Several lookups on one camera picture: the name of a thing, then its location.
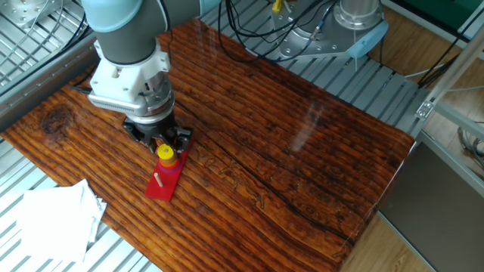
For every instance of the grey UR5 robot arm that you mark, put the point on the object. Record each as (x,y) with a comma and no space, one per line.
(128,41)

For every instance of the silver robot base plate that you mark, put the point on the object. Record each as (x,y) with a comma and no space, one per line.
(302,43)

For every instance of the orange Hanoi disc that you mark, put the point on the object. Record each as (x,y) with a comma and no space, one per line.
(169,167)

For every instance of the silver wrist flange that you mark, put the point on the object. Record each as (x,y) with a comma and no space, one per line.
(159,102)

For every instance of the red Hanoi base with pegs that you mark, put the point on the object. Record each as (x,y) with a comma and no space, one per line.
(166,189)

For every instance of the aluminium frame beam with bracket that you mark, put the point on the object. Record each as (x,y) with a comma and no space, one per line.
(453,68)

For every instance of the grey cabinet panel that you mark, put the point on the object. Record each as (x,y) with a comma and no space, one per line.
(435,211)

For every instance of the silver perforated mounting plate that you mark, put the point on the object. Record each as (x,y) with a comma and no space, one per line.
(22,11)

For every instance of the stacked coloured rings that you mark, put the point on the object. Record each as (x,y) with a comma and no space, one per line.
(170,171)

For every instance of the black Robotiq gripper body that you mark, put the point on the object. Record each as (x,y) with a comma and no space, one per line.
(155,128)

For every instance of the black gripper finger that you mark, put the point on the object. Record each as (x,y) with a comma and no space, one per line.
(183,138)
(136,135)

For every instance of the white paper sheets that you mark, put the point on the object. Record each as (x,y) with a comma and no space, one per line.
(56,223)

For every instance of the yellow Hanoi disc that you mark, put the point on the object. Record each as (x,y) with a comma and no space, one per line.
(165,152)

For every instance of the yellow connector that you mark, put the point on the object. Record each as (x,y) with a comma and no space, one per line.
(277,5)

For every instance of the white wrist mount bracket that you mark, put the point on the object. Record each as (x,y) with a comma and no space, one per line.
(117,81)

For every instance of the grey aluminium edge beam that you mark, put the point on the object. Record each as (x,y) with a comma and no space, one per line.
(34,87)

